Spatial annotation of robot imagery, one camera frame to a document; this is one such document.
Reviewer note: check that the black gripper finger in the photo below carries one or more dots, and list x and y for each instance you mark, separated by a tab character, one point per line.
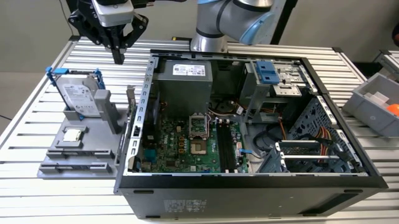
139	25
89	30

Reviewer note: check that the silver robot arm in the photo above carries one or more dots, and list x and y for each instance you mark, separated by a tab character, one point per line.
236	16

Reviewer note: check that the black RAM slot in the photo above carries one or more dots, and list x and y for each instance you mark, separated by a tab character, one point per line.
221	144
228	144

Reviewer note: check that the yellow black plug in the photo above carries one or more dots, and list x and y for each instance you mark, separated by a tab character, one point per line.
175	38

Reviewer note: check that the blue disk carrier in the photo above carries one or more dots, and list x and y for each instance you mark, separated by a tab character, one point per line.
59	71

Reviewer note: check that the silver hard disk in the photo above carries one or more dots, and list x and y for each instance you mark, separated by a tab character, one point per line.
77	98

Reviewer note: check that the graphics card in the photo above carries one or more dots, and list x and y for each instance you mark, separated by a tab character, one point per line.
131	95

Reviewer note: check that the grey power supply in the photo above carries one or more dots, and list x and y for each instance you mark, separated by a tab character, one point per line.
183	98

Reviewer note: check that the silver CPU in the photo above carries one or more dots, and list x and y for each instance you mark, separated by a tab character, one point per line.
72	135

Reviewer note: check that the blue plastic drive latch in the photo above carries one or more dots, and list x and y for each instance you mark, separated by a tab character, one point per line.
265	72

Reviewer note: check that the grey parts rack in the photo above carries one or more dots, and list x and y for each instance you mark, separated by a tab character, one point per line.
96	144

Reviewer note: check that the CPU socket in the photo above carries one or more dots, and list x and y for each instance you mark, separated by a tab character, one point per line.
199	147

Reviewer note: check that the blue expansion slot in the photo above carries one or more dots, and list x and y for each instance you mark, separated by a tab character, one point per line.
149	156

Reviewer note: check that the green motherboard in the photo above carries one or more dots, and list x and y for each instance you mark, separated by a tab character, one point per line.
169	155

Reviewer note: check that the metal disk bay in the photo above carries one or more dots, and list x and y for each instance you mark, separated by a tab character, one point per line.
300	147

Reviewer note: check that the black PC case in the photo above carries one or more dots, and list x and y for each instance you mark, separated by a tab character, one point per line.
217	200

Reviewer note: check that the white block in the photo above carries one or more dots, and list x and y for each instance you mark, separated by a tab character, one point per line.
377	98

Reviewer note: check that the grey plastic bin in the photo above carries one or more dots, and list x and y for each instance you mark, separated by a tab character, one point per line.
367	119

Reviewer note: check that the orange ball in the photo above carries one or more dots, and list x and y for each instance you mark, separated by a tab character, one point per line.
393	109

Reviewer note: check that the black metal frame post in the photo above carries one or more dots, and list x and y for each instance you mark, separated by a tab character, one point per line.
284	21

